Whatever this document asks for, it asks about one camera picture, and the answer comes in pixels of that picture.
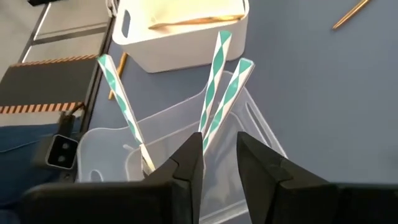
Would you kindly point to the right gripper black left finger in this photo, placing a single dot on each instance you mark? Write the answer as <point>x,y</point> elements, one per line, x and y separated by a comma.
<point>124,202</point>

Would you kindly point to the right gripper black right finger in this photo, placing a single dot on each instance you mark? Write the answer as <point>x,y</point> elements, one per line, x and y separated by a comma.
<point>311,205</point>

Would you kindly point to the clear plastic bin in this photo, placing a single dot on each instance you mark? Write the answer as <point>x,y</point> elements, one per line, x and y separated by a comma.
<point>174,115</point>

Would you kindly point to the gold chopstick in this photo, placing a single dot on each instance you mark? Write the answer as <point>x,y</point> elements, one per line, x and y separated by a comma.
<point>117,76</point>

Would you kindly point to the slim gold cutlery piece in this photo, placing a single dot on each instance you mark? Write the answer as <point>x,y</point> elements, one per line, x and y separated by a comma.
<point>351,14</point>
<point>202,21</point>

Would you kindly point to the blue-grey table mat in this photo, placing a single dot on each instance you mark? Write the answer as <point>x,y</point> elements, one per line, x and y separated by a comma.
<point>311,93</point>

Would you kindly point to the person's leg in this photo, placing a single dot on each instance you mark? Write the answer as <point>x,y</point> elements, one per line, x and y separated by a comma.
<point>18,155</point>

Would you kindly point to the black mat with striped edge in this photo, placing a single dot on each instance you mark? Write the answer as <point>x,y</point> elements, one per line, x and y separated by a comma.
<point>40,84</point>

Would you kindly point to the white plastic bin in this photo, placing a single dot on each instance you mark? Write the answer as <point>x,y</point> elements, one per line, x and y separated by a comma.
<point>186,49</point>

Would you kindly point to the silver table-level camera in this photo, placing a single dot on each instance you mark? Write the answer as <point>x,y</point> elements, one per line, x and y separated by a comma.
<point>60,152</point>

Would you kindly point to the silver aluminium bracket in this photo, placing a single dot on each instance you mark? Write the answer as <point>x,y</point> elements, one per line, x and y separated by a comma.
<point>111,6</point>

